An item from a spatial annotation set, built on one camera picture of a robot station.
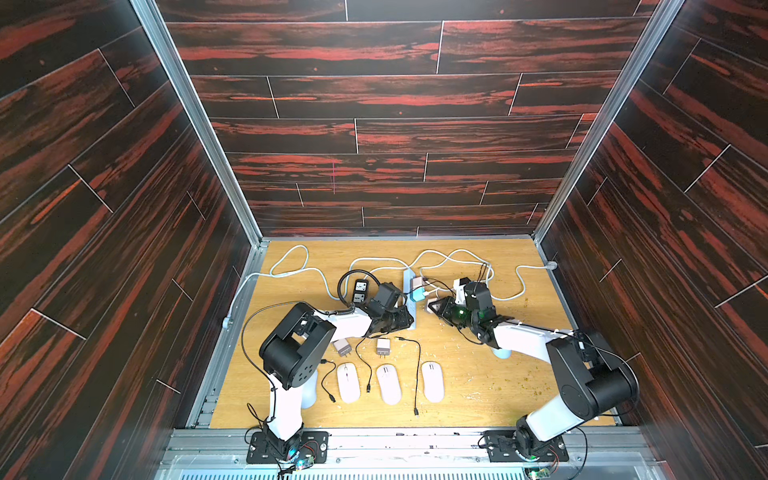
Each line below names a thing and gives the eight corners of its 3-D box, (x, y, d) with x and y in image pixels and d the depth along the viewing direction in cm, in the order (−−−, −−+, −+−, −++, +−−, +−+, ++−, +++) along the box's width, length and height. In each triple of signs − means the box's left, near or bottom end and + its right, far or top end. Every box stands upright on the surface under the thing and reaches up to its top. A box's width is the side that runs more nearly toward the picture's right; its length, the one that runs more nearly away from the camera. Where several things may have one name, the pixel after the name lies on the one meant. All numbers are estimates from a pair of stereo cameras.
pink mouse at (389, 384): (383, 407, 82) (383, 404, 80) (376, 368, 89) (376, 365, 87) (403, 402, 83) (403, 400, 81) (394, 365, 89) (395, 362, 87)
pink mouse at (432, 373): (424, 402, 83) (425, 399, 81) (421, 364, 90) (422, 361, 88) (444, 402, 83) (446, 399, 81) (439, 364, 90) (441, 361, 87)
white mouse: (300, 408, 82) (298, 406, 80) (305, 374, 88) (304, 372, 86) (315, 408, 82) (313, 406, 80) (319, 374, 88) (318, 372, 86)
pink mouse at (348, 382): (342, 406, 82) (341, 404, 80) (337, 367, 89) (336, 364, 87) (362, 401, 83) (361, 399, 81) (355, 362, 90) (355, 359, 88)
